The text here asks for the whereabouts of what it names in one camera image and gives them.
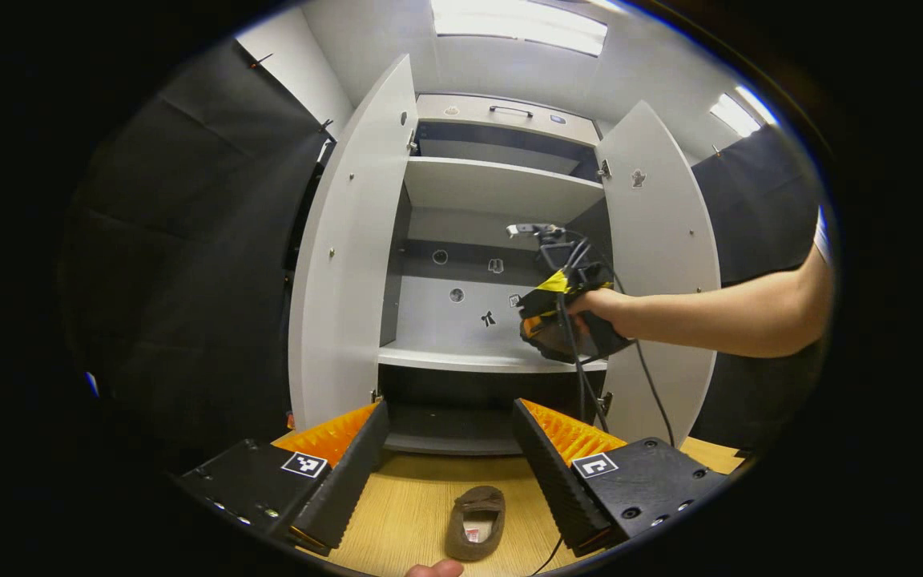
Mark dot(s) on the grey cabinet door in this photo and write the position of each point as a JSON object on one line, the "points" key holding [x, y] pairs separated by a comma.
{"points": [[662, 224], [349, 280]]}

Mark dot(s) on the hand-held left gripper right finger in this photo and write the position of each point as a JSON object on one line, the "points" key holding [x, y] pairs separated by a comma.
{"points": [[558, 481]]}

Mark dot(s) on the brown fuzzy shoe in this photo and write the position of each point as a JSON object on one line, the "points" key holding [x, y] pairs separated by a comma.
{"points": [[477, 505]]}

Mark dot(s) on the black backdrop cloth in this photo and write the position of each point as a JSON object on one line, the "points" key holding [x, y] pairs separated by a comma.
{"points": [[205, 264], [750, 208]]}

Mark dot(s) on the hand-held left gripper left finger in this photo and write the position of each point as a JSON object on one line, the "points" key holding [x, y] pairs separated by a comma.
{"points": [[349, 473]]}

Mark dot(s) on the ceiling light panel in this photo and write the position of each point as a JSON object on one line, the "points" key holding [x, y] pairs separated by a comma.
{"points": [[738, 114], [517, 24]]}

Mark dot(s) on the white shirt sleeve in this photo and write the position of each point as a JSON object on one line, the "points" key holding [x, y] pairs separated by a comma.
{"points": [[823, 236]]}

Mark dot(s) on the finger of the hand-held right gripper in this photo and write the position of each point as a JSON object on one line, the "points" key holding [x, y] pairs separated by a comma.
{"points": [[538, 325]]}

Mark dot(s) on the grey shoe cabinet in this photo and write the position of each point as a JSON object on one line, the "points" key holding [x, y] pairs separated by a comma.
{"points": [[493, 184]]}

